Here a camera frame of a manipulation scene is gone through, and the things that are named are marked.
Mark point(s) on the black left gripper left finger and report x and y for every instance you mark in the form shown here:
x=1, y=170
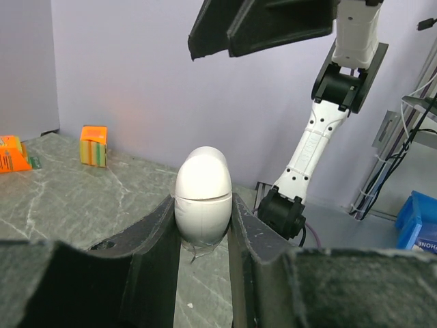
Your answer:
x=126, y=280

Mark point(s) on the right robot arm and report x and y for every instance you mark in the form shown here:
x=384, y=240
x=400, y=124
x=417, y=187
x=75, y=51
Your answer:
x=340, y=89

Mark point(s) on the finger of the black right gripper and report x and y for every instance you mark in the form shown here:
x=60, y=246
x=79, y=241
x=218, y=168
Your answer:
x=214, y=28
x=261, y=25

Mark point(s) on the white oval charging case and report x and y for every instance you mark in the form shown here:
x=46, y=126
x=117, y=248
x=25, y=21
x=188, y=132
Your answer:
x=203, y=197

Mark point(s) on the orange striped sponge box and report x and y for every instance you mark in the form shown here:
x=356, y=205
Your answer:
x=93, y=146

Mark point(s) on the blue plastic box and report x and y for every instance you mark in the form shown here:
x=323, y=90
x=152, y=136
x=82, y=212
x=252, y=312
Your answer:
x=416, y=223

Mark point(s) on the orange sponge box near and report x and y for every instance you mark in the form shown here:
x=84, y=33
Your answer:
x=14, y=156

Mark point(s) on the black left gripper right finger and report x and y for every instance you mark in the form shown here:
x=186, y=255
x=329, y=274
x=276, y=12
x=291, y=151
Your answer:
x=275, y=284

